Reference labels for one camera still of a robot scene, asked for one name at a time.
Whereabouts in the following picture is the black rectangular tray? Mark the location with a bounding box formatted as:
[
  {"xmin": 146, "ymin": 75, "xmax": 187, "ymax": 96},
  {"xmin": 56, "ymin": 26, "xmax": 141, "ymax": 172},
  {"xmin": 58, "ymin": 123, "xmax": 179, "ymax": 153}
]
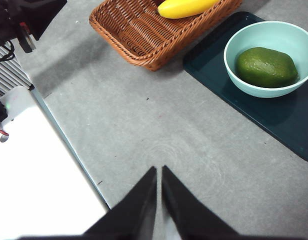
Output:
[{"xmin": 182, "ymin": 11, "xmax": 308, "ymax": 163}]

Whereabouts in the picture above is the teal ribbed bowl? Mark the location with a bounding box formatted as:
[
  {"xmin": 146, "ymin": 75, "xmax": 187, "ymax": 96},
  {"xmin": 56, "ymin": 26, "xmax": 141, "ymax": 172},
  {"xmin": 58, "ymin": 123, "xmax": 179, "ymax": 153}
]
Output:
[{"xmin": 223, "ymin": 20, "xmax": 308, "ymax": 98}]

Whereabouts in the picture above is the thin red wire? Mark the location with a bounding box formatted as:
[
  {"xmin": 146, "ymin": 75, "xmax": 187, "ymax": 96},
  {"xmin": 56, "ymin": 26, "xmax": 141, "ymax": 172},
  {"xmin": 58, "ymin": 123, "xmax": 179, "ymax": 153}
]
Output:
[{"xmin": 0, "ymin": 124, "xmax": 10, "ymax": 139}]

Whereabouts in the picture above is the yellow banana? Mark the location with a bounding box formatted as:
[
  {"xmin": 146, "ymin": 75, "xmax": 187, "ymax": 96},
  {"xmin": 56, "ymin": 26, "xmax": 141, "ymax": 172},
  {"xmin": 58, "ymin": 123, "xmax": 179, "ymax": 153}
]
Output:
[{"xmin": 157, "ymin": 0, "xmax": 221, "ymax": 20}]

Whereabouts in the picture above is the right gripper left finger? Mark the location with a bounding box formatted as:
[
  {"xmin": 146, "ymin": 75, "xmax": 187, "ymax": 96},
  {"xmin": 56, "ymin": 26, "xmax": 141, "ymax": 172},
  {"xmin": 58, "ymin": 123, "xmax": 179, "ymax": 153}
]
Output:
[{"xmin": 81, "ymin": 166, "xmax": 158, "ymax": 240}]

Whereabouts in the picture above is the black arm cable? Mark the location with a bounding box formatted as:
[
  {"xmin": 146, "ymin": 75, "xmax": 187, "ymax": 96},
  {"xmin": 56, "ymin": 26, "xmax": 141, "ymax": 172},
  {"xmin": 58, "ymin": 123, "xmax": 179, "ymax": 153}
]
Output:
[{"xmin": 0, "ymin": 39, "xmax": 16, "ymax": 64}]

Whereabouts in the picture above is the brown wicker basket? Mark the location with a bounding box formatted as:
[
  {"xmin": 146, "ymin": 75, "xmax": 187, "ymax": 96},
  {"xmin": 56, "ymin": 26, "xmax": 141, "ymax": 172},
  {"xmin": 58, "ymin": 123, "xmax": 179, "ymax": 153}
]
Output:
[{"xmin": 88, "ymin": 0, "xmax": 244, "ymax": 72}]

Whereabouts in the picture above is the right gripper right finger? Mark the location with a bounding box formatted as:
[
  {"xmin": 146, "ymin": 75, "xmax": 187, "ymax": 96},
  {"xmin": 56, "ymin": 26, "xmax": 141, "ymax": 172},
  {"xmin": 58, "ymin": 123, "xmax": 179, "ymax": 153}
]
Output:
[{"xmin": 161, "ymin": 164, "xmax": 241, "ymax": 240}]

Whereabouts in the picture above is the grey ribbed metal panel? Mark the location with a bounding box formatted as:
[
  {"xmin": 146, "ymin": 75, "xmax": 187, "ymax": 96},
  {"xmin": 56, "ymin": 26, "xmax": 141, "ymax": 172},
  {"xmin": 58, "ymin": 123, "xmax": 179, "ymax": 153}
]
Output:
[{"xmin": 0, "ymin": 46, "xmax": 35, "ymax": 99}]

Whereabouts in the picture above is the white platform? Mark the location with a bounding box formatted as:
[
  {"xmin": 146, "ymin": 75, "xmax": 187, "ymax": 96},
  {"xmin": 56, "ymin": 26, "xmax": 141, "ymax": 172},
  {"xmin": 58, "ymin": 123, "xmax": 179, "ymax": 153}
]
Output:
[{"xmin": 0, "ymin": 86, "xmax": 111, "ymax": 240}]

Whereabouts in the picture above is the green avocado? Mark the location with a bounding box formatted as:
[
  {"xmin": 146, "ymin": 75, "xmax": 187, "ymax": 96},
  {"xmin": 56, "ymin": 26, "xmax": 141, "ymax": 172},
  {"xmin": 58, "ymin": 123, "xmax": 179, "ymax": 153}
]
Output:
[{"xmin": 235, "ymin": 46, "xmax": 299, "ymax": 89}]

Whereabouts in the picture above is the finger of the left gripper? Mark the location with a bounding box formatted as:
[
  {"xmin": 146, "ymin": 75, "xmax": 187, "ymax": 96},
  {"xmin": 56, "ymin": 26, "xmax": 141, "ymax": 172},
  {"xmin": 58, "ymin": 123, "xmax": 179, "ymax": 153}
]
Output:
[{"xmin": 18, "ymin": 0, "xmax": 68, "ymax": 41}]

